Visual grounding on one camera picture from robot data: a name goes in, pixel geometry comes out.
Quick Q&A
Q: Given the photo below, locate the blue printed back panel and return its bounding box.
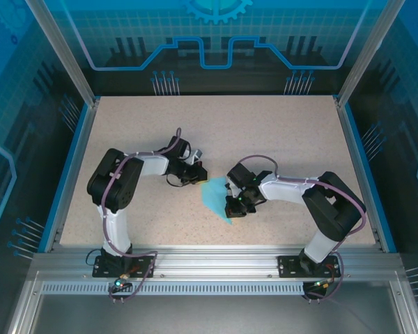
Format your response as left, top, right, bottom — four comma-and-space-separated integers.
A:
61, 0, 384, 97

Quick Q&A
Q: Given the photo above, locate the blue printed side panel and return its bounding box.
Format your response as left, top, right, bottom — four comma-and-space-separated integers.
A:
0, 0, 88, 334
348, 0, 418, 334

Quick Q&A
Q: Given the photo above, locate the thin black left gripper cable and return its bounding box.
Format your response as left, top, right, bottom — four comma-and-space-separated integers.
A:
164, 173, 185, 188

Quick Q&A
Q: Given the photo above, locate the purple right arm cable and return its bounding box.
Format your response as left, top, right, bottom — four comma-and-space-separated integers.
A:
236, 154, 367, 304

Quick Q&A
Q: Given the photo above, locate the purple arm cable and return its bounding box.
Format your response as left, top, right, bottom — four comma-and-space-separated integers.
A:
236, 154, 367, 304
100, 127, 183, 304

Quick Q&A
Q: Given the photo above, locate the aluminium front rail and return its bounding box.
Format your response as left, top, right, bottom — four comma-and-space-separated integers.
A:
33, 244, 404, 280

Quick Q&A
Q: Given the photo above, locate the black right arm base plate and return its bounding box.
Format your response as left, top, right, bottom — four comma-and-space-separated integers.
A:
277, 255, 348, 278

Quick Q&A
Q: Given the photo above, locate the slotted grey cable duct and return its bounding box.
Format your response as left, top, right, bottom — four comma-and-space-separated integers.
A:
40, 282, 307, 296

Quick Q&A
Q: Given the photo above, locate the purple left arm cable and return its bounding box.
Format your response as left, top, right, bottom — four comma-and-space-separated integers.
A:
100, 127, 183, 304

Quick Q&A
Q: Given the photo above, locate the blue edged side rail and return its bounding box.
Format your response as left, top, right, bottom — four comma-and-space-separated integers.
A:
38, 100, 101, 254
335, 100, 398, 254

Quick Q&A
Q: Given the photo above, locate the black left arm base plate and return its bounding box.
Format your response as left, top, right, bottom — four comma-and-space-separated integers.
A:
92, 255, 158, 278

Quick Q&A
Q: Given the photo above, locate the aluminium corner post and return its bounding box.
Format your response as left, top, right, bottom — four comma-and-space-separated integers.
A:
335, 0, 404, 106
24, 0, 101, 106

